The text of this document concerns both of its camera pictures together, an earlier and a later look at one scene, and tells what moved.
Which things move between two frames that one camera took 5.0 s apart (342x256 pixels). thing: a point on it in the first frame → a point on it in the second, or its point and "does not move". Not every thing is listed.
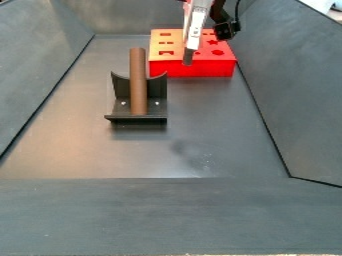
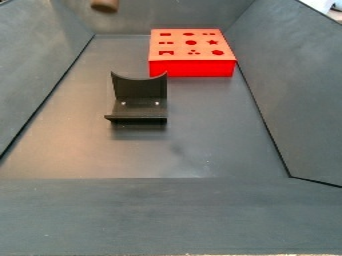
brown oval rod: (138, 81) → (105, 6)
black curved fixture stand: (157, 117) does not move
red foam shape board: (214, 59) does not move
